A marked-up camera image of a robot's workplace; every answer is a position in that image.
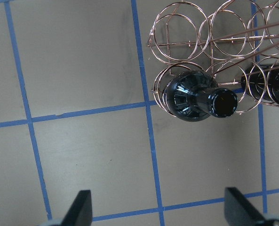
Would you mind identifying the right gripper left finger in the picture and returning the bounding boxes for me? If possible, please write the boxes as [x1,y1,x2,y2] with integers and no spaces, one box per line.
[61,190,92,226]

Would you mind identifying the copper wire wine basket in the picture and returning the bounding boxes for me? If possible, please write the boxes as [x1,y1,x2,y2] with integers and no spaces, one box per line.
[148,0,279,117]

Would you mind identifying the black bottle in basket left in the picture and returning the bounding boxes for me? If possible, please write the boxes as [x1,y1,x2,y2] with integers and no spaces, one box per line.
[161,70,238,122]

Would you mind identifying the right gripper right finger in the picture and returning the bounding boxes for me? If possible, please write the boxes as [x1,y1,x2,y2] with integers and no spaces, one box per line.
[224,187,266,226]

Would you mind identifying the black bottle in basket right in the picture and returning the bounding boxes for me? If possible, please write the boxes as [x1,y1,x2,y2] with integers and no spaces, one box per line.
[241,63,279,104]

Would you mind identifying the black bottle in basket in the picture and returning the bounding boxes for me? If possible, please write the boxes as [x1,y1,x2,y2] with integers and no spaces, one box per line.
[161,70,238,122]
[241,63,279,104]

